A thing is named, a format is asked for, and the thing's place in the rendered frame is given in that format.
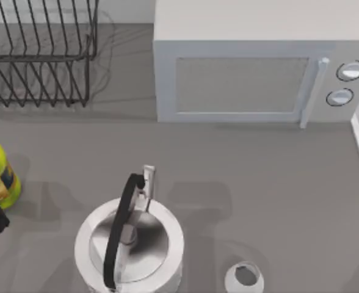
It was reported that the microwave oven door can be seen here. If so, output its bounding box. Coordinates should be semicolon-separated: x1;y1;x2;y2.
153;40;317;123

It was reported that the pale microwave oven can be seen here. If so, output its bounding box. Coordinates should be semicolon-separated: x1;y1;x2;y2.
153;0;359;129

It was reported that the small white cup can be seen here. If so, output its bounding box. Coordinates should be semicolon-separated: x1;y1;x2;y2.
224;261;264;293

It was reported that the smaller microwave knob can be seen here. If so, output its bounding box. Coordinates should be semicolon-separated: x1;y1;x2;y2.
325;87;355;107

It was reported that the yellow-green bottle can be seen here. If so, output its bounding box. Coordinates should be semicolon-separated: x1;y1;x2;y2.
0;139;22;210

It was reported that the larger microwave knob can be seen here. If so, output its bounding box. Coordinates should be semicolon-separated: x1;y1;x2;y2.
336;60;359;82

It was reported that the silver kettle with black handle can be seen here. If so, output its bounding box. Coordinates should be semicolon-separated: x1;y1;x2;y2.
74;165;185;293

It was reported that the pale microwave door handle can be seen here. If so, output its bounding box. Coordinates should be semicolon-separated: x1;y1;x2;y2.
299;57;330;129

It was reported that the dark wire dish rack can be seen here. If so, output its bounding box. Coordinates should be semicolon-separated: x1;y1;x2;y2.
0;0;100;108

